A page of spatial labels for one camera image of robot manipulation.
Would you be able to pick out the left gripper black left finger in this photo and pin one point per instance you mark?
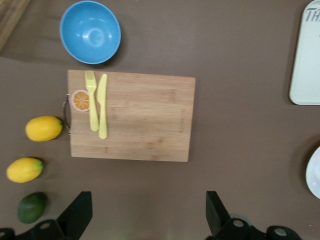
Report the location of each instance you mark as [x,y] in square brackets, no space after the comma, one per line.
[77,215]

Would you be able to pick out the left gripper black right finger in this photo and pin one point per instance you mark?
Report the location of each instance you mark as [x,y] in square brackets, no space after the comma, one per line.
[217,220]

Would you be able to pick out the white round plate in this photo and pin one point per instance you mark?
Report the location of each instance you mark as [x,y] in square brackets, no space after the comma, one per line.
[315,175]

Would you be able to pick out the green lime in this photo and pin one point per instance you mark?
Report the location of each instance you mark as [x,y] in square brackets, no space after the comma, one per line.
[32,207]

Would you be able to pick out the yellow lemon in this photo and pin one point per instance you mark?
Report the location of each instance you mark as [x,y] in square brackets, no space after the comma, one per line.
[25,170]
[44,128]

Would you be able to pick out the yellow plastic fork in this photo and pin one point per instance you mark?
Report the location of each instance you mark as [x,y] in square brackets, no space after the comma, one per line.
[93,110]

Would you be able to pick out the yellow plastic knife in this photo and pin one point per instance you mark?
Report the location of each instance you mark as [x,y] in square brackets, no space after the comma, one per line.
[102,107]

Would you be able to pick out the orange slice toy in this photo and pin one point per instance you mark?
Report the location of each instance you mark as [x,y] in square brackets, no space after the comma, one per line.
[80,101]

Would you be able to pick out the bamboo cutting board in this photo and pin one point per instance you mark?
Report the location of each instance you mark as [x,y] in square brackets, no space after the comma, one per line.
[145,117]

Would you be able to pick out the beige bear print tray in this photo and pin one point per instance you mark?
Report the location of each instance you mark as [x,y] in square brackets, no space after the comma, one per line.
[307,62]

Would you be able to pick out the blue bowl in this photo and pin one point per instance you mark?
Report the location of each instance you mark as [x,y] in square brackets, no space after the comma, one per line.
[90,32]

